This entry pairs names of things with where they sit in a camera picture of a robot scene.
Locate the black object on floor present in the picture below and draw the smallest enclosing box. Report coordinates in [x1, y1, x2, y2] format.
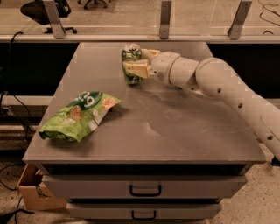
[271, 157, 280, 167]

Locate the upper grey drawer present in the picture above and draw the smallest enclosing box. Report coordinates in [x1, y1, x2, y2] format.
[43, 175, 247, 199]

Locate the black cable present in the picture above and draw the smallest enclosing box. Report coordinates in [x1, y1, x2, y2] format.
[257, 0, 280, 35]
[0, 31, 35, 224]

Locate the green snack chip bag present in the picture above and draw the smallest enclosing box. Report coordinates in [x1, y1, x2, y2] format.
[38, 91, 120, 143]

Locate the black cable top right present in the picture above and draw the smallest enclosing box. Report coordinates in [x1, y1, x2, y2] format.
[257, 0, 280, 35]

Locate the brown cardboard box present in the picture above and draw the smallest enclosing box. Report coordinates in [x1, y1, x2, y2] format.
[17, 164, 67, 211]

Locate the right metal railing post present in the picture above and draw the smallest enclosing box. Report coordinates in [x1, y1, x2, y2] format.
[227, 0, 252, 40]

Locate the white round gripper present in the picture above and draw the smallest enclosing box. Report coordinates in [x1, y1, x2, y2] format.
[122, 49, 180, 85]

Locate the black office chair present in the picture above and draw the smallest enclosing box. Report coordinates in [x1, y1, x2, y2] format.
[20, 0, 77, 39]

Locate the black cable on left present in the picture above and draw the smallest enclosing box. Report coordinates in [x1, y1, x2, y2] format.
[0, 31, 35, 224]

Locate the middle metal railing post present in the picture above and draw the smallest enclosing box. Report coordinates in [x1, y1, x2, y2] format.
[159, 0, 172, 39]

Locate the grey drawer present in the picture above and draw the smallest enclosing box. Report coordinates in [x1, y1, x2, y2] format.
[43, 175, 247, 199]
[66, 203, 221, 221]

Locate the crushed green soda can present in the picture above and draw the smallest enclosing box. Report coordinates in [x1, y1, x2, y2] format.
[122, 44, 142, 85]

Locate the metal railing post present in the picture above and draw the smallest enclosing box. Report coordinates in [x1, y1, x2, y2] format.
[43, 0, 66, 39]
[227, 0, 252, 40]
[159, 0, 172, 39]

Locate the left metal railing post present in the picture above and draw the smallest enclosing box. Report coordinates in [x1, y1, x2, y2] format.
[43, 0, 66, 39]

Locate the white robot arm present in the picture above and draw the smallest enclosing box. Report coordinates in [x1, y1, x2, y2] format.
[122, 44, 280, 160]

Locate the lower grey drawer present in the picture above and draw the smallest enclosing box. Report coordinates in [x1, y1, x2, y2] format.
[66, 203, 221, 221]

